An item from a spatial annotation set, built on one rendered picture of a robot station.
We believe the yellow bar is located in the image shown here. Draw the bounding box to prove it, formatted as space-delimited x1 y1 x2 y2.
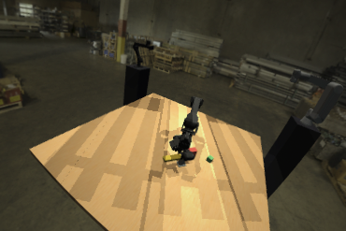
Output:
163 147 197 162

